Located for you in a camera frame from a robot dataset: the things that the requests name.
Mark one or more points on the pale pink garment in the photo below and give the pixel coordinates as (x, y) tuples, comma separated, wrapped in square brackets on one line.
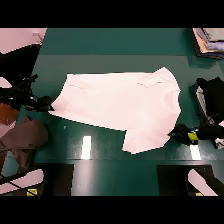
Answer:
[(18, 38)]

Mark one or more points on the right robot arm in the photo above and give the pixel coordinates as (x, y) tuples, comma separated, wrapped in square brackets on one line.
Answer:
[(204, 181)]

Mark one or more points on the orange-brown garment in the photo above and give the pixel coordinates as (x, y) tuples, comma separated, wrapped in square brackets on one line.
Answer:
[(7, 113)]

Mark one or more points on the brown garment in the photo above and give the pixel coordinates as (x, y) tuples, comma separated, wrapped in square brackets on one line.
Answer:
[(25, 138)]

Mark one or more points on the grey garment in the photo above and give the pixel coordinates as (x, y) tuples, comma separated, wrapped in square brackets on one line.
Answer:
[(215, 34)]

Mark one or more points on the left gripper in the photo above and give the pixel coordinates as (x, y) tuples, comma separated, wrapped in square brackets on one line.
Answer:
[(45, 103)]

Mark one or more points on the black garment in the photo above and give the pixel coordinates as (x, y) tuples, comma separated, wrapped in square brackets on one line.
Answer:
[(16, 65), (213, 95)]

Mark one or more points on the white shirt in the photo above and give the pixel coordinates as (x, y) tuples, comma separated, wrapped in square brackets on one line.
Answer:
[(126, 100)]

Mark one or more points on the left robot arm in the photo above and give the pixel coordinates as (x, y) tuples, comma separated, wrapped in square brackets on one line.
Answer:
[(16, 95)]

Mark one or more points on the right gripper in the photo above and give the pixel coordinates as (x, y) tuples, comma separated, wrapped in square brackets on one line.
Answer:
[(180, 133)]

